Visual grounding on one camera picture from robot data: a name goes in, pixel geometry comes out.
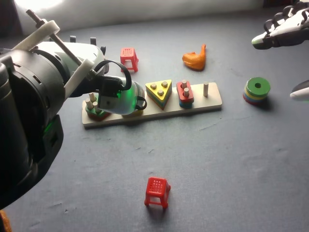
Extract red toy stool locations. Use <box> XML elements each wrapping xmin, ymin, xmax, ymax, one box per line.
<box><xmin>120</xmin><ymin>47</ymin><xmax>140</xmax><ymax>73</ymax></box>
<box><xmin>144</xmin><ymin>176</ymin><xmax>171</xmax><ymax>210</ymax></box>

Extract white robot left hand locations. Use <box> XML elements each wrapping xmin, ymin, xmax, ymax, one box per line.
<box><xmin>36</xmin><ymin>35</ymin><xmax>148</xmax><ymax>115</ymax></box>

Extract orange toy bread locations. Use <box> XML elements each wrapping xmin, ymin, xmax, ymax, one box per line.
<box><xmin>0</xmin><ymin>209</ymin><xmax>12</xmax><ymax>232</ymax></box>

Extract colourful rings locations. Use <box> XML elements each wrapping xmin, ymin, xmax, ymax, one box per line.
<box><xmin>242</xmin><ymin>76</ymin><xmax>271</xmax><ymax>106</ymax></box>

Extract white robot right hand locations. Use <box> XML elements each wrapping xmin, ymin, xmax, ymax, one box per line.
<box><xmin>251</xmin><ymin>0</ymin><xmax>309</xmax><ymax>102</ymax></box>

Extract yellow-topped triangle block stack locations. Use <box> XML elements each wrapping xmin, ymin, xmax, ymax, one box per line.
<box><xmin>144</xmin><ymin>79</ymin><xmax>172</xmax><ymax>111</ymax></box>

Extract wooden peg board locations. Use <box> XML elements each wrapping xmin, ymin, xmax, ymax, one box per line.
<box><xmin>82</xmin><ymin>79</ymin><xmax>222</xmax><ymax>130</ymax></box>

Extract red-topped oblong block stack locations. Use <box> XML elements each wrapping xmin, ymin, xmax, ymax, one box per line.
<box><xmin>176</xmin><ymin>81</ymin><xmax>195</xmax><ymax>109</ymax></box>

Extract white backdrop sheet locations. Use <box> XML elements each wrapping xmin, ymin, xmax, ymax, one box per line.
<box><xmin>13</xmin><ymin>0</ymin><xmax>266</xmax><ymax>33</ymax></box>

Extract orange toy chicken leg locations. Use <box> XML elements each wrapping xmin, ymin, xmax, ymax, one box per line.
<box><xmin>182</xmin><ymin>43</ymin><xmax>207</xmax><ymax>72</ymax></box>

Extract grey table cloth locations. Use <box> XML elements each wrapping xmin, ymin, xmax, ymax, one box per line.
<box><xmin>0</xmin><ymin>11</ymin><xmax>309</xmax><ymax>232</ymax></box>

